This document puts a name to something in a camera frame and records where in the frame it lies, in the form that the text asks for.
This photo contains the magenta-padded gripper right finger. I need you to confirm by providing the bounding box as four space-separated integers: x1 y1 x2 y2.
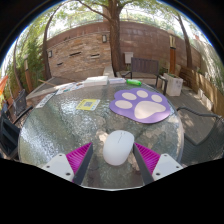
132 142 184 186

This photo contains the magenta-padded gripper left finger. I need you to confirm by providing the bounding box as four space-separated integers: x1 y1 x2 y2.
41 142 94 186

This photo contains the white computer mouse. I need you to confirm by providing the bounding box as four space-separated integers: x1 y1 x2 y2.
102 130 135 167

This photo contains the purple paw-shaped mouse pad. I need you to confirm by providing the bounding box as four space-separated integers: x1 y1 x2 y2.
109 87 172 125

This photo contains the yellow square card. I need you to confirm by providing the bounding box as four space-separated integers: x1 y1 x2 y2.
75 98 101 111

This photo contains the black metal chair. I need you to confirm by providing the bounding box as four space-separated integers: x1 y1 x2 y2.
0 113 22 161
176 106 224 166

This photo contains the long white printed card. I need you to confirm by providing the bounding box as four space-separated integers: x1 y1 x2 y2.
35 92 56 109

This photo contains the colourful printed leaflet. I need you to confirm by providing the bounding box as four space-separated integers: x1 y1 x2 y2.
55 81 85 96

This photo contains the concrete raised bed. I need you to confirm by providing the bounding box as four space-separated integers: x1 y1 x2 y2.
25 64 116 101

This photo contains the white planter box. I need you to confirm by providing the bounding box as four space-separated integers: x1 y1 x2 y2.
163 72 184 97

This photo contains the black mesh-back chair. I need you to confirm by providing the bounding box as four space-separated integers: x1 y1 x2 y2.
12 88 34 118

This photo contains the small white-blue booklet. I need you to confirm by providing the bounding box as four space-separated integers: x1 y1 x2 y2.
108 77 127 85

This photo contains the dark slatted armchair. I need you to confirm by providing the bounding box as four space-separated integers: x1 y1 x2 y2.
121 57 169 96

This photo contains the orange fabric canopy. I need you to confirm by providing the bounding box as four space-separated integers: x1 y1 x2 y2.
0 74 9 101

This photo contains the thick tree trunk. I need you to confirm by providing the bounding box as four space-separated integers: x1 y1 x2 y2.
107 0 125 73

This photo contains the white wall utility box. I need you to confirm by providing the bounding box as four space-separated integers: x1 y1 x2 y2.
124 51 134 64

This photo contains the brown wooden post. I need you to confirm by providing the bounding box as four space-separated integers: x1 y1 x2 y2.
168 34 177 75

